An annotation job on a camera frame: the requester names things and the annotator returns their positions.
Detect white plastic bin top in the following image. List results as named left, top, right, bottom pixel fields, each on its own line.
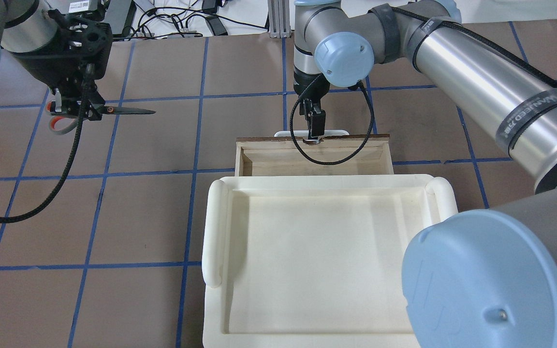
left=202, top=174, right=457, bottom=348

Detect black power brick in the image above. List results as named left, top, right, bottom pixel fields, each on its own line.
left=102, top=0, right=136, bottom=38

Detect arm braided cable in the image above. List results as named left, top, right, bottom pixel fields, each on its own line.
left=296, top=72, right=376, bottom=166
left=0, top=65, right=96, bottom=224

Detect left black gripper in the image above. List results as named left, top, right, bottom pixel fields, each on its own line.
left=15, top=14, right=114, bottom=121

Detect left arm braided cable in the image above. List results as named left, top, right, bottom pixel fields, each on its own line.
left=0, top=65, right=96, bottom=224

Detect black electronics box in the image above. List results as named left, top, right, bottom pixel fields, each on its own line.
left=45, top=0, right=103, bottom=14

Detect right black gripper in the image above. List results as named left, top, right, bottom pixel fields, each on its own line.
left=293, top=68, right=330, bottom=143

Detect wooden drawer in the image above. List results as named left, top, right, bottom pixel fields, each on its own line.
left=235, top=130, right=394, bottom=177

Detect orange grey scissors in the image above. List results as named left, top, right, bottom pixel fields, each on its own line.
left=45, top=101, right=156, bottom=136

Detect aluminium frame post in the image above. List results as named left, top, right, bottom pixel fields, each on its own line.
left=267, top=0, right=292, bottom=38

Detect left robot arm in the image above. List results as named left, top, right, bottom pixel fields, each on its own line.
left=0, top=0, right=114, bottom=121

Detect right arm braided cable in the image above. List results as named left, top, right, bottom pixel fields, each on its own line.
left=296, top=72, right=376, bottom=166

